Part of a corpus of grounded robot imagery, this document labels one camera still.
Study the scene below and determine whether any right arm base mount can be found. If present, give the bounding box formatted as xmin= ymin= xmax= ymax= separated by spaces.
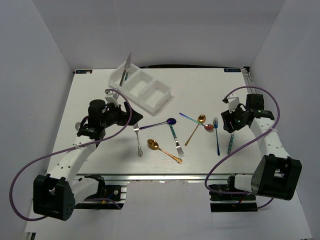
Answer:
xmin=209 ymin=176 xmax=258 ymax=213

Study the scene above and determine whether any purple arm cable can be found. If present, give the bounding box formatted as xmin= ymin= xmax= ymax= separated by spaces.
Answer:
xmin=204 ymin=86 xmax=280 ymax=210
xmin=9 ymin=88 xmax=133 ymax=222

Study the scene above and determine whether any ornate gold spoon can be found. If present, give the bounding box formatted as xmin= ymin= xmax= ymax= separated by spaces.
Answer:
xmin=147 ymin=139 xmax=183 ymax=164

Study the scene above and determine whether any ornate silver fork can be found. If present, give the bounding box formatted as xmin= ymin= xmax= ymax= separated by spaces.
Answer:
xmin=133 ymin=123 xmax=143 ymax=157

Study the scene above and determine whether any left blue corner label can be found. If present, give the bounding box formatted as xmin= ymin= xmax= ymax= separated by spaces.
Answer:
xmin=75 ymin=69 xmax=93 ymax=74

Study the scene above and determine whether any teal handled silver fork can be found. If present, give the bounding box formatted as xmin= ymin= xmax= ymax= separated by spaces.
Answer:
xmin=169 ymin=124 xmax=184 ymax=156

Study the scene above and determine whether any slim gold spoon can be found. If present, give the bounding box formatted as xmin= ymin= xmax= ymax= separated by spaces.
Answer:
xmin=184 ymin=114 xmax=206 ymax=147

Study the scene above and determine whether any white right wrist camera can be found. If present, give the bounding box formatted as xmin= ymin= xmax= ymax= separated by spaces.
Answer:
xmin=222 ymin=93 xmax=240 ymax=113

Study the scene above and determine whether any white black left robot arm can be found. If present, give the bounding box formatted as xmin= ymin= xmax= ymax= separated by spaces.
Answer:
xmin=33 ymin=99 xmax=143 ymax=221

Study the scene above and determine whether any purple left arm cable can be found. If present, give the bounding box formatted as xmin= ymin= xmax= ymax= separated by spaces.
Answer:
xmin=9 ymin=88 xmax=133 ymax=222

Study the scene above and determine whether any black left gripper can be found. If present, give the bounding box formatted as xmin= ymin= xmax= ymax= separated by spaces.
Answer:
xmin=100 ymin=101 xmax=143 ymax=128

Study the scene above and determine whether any right blue corner label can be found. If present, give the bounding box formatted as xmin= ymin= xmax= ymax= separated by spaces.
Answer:
xmin=223 ymin=68 xmax=242 ymax=73

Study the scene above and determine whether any white three-compartment plastic tray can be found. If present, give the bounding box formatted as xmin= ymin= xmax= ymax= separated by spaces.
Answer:
xmin=108 ymin=63 xmax=172 ymax=116

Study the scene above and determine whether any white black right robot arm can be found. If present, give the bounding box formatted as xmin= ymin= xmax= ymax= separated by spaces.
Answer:
xmin=221 ymin=93 xmax=302 ymax=201

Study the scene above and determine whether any rainbow iridescent spoon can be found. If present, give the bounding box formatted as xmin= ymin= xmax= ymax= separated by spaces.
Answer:
xmin=179 ymin=112 xmax=215 ymax=131

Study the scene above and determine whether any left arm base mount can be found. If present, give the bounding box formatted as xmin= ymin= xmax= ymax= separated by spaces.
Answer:
xmin=71 ymin=174 xmax=124 ymax=210

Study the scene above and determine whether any aluminium table frame rail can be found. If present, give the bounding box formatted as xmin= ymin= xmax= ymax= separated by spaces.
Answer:
xmin=241 ymin=66 xmax=283 ymax=180

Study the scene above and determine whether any blue corner label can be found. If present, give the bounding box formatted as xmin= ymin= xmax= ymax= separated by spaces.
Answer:
xmin=75 ymin=69 xmax=93 ymax=74
xmin=223 ymin=68 xmax=242 ymax=73

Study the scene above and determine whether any teal handled silver spoon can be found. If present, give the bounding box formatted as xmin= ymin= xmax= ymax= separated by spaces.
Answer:
xmin=227 ymin=133 xmax=235 ymax=155

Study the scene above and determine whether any dark handled steak knife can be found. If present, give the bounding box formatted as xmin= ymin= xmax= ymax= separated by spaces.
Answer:
xmin=119 ymin=52 xmax=132 ymax=87

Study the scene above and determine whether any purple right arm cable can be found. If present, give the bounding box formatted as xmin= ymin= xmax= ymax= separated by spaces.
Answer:
xmin=204 ymin=86 xmax=280 ymax=210

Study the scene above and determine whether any teal handled table knife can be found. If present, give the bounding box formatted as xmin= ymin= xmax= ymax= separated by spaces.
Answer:
xmin=124 ymin=71 xmax=129 ymax=81

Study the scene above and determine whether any blue iridescent fork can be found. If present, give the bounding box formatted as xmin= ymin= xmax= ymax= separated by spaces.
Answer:
xmin=213 ymin=117 xmax=221 ymax=156

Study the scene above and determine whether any purple blue iridescent spoon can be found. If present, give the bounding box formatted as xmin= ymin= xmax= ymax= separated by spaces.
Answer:
xmin=139 ymin=118 xmax=177 ymax=130

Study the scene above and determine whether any pink handled silver spoon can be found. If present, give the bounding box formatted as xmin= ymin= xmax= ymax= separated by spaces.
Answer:
xmin=75 ymin=122 xmax=81 ymax=131

